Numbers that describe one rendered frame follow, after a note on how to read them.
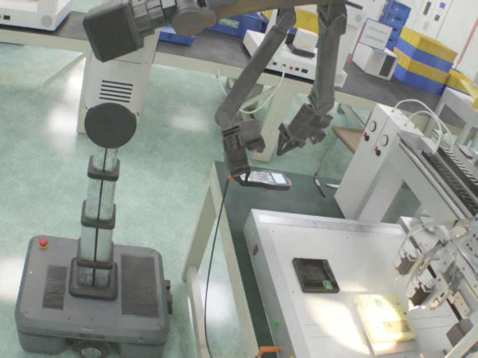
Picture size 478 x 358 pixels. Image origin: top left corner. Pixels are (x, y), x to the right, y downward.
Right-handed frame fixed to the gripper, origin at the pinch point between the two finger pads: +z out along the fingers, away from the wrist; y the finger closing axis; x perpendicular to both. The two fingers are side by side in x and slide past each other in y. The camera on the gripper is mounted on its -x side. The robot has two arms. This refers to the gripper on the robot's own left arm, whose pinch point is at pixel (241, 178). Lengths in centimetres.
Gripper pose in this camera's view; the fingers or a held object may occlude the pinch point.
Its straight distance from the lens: 150.3
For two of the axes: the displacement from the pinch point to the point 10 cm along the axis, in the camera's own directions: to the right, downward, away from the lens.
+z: 2.1, 7.4, 6.5
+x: -9.4, 3.4, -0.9
